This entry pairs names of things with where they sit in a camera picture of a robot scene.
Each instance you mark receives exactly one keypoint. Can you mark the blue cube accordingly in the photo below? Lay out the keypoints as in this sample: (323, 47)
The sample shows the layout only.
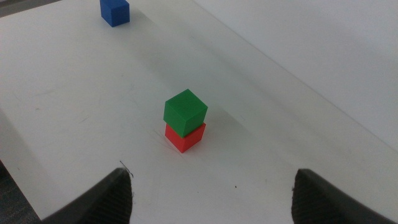
(115, 12)

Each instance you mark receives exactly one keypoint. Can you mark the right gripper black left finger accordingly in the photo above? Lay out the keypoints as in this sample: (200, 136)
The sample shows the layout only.
(105, 202)

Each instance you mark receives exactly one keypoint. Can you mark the green cube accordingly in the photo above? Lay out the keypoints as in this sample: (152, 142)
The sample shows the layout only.
(185, 112)

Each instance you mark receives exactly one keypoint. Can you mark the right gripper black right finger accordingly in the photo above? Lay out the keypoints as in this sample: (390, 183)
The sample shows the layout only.
(317, 202)

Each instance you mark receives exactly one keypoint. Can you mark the red cube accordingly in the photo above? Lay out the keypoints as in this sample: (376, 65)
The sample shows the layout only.
(189, 143)

